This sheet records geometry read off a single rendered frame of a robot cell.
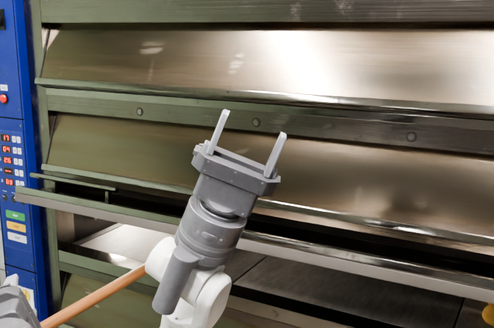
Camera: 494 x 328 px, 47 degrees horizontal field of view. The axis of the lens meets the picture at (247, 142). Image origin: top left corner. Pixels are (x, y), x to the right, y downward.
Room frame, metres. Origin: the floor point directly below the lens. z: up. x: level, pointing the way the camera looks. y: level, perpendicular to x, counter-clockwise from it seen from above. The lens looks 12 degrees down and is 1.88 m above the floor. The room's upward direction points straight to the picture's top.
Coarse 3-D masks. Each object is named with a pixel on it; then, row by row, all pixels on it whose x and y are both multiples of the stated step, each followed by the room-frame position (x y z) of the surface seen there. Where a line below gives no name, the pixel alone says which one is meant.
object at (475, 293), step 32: (64, 192) 1.61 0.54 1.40; (96, 192) 1.65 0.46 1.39; (128, 224) 1.36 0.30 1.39; (160, 224) 1.31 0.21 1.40; (256, 224) 1.35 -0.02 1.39; (288, 256) 1.14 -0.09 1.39; (320, 256) 1.11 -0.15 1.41; (416, 256) 1.15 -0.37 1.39; (448, 256) 1.17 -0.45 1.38; (448, 288) 0.98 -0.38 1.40; (480, 288) 0.96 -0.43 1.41
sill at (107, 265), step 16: (64, 256) 1.68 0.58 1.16; (80, 256) 1.65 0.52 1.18; (96, 256) 1.64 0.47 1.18; (112, 256) 1.64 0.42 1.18; (112, 272) 1.58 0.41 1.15; (128, 272) 1.55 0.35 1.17; (240, 288) 1.42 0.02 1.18; (240, 304) 1.37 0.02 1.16; (256, 304) 1.35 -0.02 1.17; (272, 304) 1.33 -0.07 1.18; (288, 304) 1.33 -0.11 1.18; (304, 304) 1.33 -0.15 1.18; (288, 320) 1.30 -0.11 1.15; (304, 320) 1.28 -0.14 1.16; (320, 320) 1.26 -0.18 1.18; (336, 320) 1.25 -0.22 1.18; (352, 320) 1.25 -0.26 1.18; (368, 320) 1.25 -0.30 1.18
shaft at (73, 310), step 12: (144, 264) 1.51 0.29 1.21; (132, 276) 1.45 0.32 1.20; (108, 288) 1.37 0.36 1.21; (120, 288) 1.40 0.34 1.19; (84, 300) 1.30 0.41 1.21; (96, 300) 1.33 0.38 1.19; (60, 312) 1.24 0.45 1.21; (72, 312) 1.26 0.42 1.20; (48, 324) 1.19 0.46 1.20; (60, 324) 1.22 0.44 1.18
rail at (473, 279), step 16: (32, 192) 1.53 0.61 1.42; (48, 192) 1.50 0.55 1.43; (96, 208) 1.41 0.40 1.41; (112, 208) 1.39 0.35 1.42; (128, 208) 1.36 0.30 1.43; (176, 224) 1.29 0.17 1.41; (256, 240) 1.18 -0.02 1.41; (272, 240) 1.16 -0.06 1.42; (288, 240) 1.15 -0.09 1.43; (304, 240) 1.14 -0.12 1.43; (336, 256) 1.09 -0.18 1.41; (352, 256) 1.08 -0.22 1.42; (368, 256) 1.06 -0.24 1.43; (384, 256) 1.06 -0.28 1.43; (416, 272) 1.01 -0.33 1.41; (432, 272) 1.00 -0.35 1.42; (448, 272) 0.99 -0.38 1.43; (464, 272) 0.98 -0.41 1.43
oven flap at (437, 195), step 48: (96, 144) 1.61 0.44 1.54; (144, 144) 1.53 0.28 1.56; (192, 144) 1.46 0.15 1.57; (240, 144) 1.39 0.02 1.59; (288, 144) 1.33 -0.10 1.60; (336, 144) 1.28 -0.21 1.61; (384, 144) 1.23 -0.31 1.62; (192, 192) 1.39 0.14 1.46; (288, 192) 1.29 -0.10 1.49; (336, 192) 1.24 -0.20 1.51; (384, 192) 1.19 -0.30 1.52; (432, 192) 1.15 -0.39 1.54; (480, 192) 1.11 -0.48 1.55; (480, 240) 1.05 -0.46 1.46
